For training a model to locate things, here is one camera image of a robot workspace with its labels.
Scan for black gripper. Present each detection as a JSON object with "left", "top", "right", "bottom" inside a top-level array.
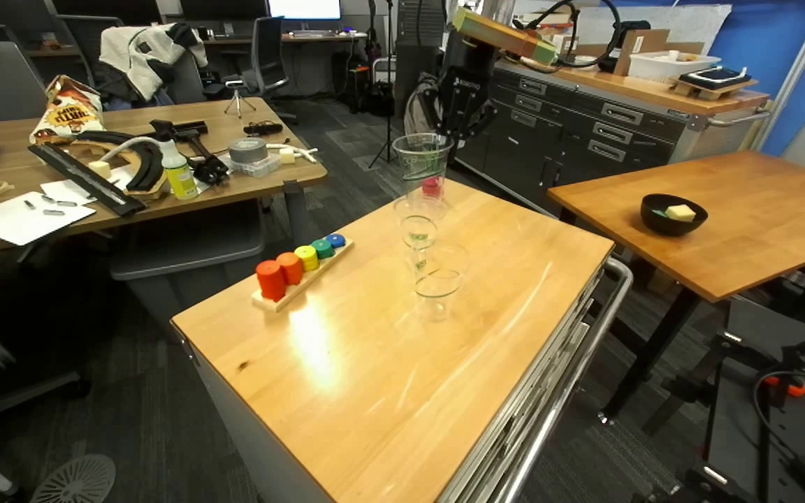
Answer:
[{"left": 424, "top": 40, "right": 501, "bottom": 142}]

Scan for black tripod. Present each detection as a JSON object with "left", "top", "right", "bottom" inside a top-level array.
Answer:
[{"left": 365, "top": 0, "right": 415, "bottom": 173}]

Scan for grey drawer cabinet wooden top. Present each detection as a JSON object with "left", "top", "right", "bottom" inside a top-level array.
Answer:
[{"left": 456, "top": 55, "right": 772, "bottom": 205}]

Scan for small white parts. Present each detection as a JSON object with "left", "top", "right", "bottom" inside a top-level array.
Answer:
[{"left": 265, "top": 138, "right": 325, "bottom": 168}]

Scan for cardboard piece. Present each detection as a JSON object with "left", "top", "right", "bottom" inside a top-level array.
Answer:
[{"left": 611, "top": 24, "right": 673, "bottom": 78}]

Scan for small black flat object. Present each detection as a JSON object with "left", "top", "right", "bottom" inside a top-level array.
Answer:
[{"left": 241, "top": 119, "right": 288, "bottom": 139}]

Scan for black office chair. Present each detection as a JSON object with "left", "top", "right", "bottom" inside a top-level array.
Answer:
[{"left": 245, "top": 12, "right": 295, "bottom": 97}]

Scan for white plastic bin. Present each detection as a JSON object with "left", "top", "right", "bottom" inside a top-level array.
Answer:
[{"left": 626, "top": 50, "right": 724, "bottom": 90}]

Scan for yellow cylinder block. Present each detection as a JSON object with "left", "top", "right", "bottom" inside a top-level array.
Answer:
[{"left": 291, "top": 242, "right": 320, "bottom": 275}]

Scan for grey tape roll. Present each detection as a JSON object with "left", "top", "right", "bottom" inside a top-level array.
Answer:
[{"left": 225, "top": 133, "right": 272, "bottom": 177}]

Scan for wooden block tray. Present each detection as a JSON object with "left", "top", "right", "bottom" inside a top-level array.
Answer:
[{"left": 249, "top": 234, "right": 354, "bottom": 315}]

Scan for orange cylinder block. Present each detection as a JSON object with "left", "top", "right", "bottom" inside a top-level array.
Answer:
[{"left": 274, "top": 249, "right": 306, "bottom": 288}]

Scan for black bowl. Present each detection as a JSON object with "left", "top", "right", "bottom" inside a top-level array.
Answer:
[{"left": 638, "top": 191, "right": 710, "bottom": 237}]

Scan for yellow food piece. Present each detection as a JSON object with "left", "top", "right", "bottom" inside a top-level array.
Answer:
[{"left": 663, "top": 202, "right": 699, "bottom": 226}]

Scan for white board panel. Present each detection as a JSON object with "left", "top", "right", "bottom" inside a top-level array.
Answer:
[{"left": 639, "top": 0, "right": 734, "bottom": 55}]

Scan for red cylinder block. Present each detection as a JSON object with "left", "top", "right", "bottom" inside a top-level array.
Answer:
[{"left": 255, "top": 258, "right": 291, "bottom": 304}]

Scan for stacked tablet and tray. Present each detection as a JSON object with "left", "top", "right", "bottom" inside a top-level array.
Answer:
[{"left": 671, "top": 64, "right": 756, "bottom": 103}]

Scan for black clamp object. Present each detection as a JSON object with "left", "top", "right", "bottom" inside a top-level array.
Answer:
[{"left": 189, "top": 152, "right": 234, "bottom": 188}]

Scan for black handheld tool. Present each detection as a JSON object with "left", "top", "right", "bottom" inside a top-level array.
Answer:
[{"left": 149, "top": 118, "right": 211, "bottom": 160}]

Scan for clear bottle yellow liquid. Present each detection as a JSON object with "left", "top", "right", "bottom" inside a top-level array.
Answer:
[{"left": 160, "top": 138, "right": 203, "bottom": 202}]

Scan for grey bench seat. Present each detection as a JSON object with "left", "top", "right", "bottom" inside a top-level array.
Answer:
[{"left": 107, "top": 199, "right": 267, "bottom": 286}]

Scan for wooden table black legs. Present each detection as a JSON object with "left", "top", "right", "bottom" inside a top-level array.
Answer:
[{"left": 544, "top": 152, "right": 805, "bottom": 427}]

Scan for white black jacket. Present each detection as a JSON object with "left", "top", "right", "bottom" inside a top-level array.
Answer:
[{"left": 94, "top": 19, "right": 211, "bottom": 103}]

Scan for wooden office desk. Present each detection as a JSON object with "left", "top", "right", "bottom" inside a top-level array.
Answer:
[{"left": 0, "top": 96, "right": 329, "bottom": 258}]

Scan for white curved tube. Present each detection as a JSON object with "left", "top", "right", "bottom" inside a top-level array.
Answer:
[{"left": 90, "top": 133, "right": 167, "bottom": 178}]

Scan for long black bar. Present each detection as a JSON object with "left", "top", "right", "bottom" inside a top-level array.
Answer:
[{"left": 24, "top": 139, "right": 149, "bottom": 221}]

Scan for grey cart cabinet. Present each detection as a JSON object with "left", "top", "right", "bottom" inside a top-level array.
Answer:
[{"left": 176, "top": 263, "right": 608, "bottom": 503}]

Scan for snack chip bag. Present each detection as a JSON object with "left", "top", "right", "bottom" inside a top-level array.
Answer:
[{"left": 24, "top": 72, "right": 109, "bottom": 149}]

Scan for small white paper note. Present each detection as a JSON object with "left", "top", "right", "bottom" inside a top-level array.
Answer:
[{"left": 37, "top": 178, "right": 98, "bottom": 210}]

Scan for orange black connector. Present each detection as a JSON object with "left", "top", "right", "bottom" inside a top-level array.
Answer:
[{"left": 759, "top": 371, "right": 805, "bottom": 406}]

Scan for white paper sheet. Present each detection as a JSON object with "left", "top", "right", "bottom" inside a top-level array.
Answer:
[{"left": 0, "top": 191, "right": 98, "bottom": 249}]

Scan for black equipment stand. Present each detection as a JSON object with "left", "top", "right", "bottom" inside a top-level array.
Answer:
[{"left": 633, "top": 293, "right": 805, "bottom": 503}]

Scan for grey round floor fan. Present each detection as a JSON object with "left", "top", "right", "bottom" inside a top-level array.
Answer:
[{"left": 28, "top": 452, "right": 116, "bottom": 503}]

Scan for yellow green wrist camera box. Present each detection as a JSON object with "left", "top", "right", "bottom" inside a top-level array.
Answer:
[{"left": 449, "top": 6, "right": 564, "bottom": 71}]

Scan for metal cart handle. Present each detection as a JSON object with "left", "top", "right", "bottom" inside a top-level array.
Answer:
[{"left": 494, "top": 255, "right": 638, "bottom": 503}]

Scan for black corrugated hose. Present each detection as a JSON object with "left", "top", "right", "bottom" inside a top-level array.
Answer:
[{"left": 122, "top": 138, "right": 167, "bottom": 195}]

